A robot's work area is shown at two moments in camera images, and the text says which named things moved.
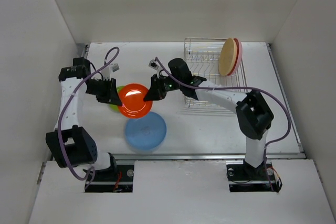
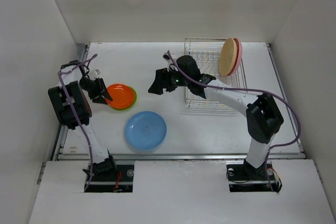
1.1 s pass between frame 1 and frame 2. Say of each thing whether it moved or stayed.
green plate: moved
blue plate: stayed
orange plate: moved
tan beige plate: stayed
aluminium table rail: stayed
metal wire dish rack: stayed
